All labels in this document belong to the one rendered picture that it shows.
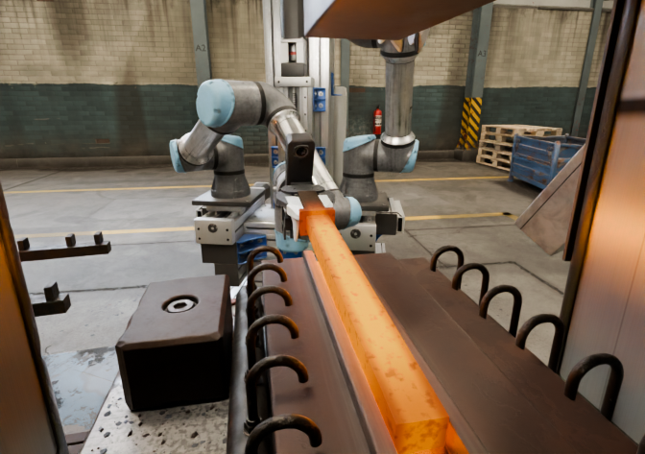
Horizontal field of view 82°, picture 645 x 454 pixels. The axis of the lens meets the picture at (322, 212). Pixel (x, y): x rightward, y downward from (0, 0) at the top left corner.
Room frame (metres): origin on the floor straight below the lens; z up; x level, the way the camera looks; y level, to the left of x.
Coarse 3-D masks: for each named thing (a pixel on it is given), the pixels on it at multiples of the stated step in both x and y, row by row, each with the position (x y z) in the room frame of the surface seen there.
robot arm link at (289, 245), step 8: (280, 208) 0.75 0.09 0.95; (280, 216) 0.75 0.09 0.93; (280, 224) 0.75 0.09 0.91; (280, 232) 0.75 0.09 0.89; (288, 232) 0.75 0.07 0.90; (280, 240) 0.75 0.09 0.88; (288, 240) 0.75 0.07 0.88; (304, 240) 0.76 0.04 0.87; (280, 248) 0.76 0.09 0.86; (288, 248) 0.75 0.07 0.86; (296, 248) 0.75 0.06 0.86; (304, 248) 0.76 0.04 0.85
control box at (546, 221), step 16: (576, 160) 0.55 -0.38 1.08; (560, 176) 0.57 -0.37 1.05; (576, 176) 0.55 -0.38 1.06; (544, 192) 0.58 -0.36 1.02; (560, 192) 0.57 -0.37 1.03; (528, 208) 0.60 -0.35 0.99; (544, 208) 0.58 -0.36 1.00; (560, 208) 0.56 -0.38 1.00; (528, 224) 0.60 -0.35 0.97; (544, 224) 0.58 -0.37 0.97; (560, 224) 0.56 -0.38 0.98; (544, 240) 0.57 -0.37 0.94; (560, 240) 0.56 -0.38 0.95
